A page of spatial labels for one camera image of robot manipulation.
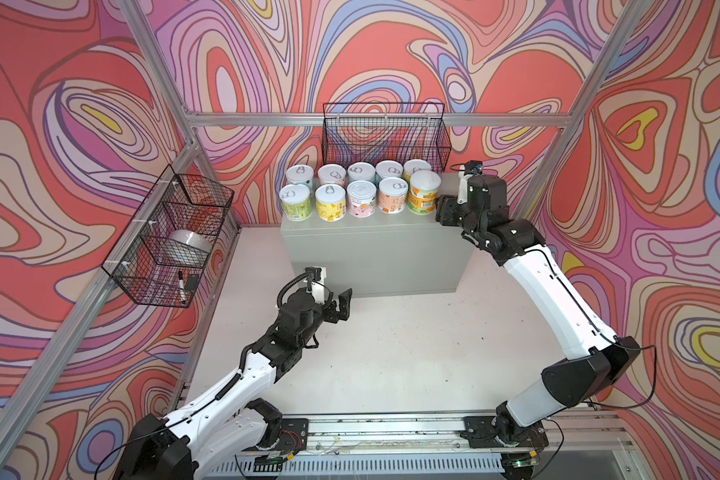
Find can green yellow label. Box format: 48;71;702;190
279;184;312;221

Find black wire basket left wall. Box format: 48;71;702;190
103;166;234;308

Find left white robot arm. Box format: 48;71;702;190
108;267;353;479

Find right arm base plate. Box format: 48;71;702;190
459;416;549;450

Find can blue label back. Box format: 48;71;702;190
347;162;376;183

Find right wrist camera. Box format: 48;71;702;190
453;160;483;205

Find can blue green label front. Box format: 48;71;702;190
375;160;404;181

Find can orange label plastic lid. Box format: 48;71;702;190
407;170;442;215

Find can yellow label front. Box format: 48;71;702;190
315;184;346;222

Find can pink label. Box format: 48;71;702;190
377;177;409;215
317;164;347;187

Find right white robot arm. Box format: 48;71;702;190
436;173;641;446

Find can red label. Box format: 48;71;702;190
285;164;315;191

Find can plain lid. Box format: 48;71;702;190
346;180;377;218

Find black marker pen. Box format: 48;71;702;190
177;271;187;305

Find can pink label back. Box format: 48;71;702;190
377;177;409;215

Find black wire basket wall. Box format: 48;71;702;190
321;100;452;173
103;166;234;308

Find aluminium rail front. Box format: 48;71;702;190
143;410;631;457

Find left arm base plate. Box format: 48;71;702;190
244;417;309;455

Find black wire basket back wall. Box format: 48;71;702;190
321;100;452;173

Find grey metal cabinet box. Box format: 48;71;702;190
280;209;473;297

